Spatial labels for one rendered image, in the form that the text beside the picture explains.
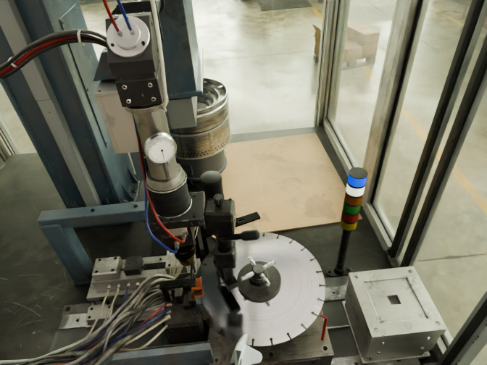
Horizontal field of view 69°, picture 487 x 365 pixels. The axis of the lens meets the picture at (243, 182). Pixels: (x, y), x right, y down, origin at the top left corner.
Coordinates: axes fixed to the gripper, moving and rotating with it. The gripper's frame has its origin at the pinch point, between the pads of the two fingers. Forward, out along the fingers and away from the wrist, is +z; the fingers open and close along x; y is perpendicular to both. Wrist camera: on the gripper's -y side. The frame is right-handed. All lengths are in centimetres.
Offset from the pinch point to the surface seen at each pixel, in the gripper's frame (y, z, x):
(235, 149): -29, 92, 42
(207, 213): -7.6, -10.3, 36.4
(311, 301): 13.9, 9.2, 13.7
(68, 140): -66, 24, 43
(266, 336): 5.2, 0.3, 7.8
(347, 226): 21.0, 26.4, 29.1
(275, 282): 4.6, 11.2, 15.9
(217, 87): -34, 71, 68
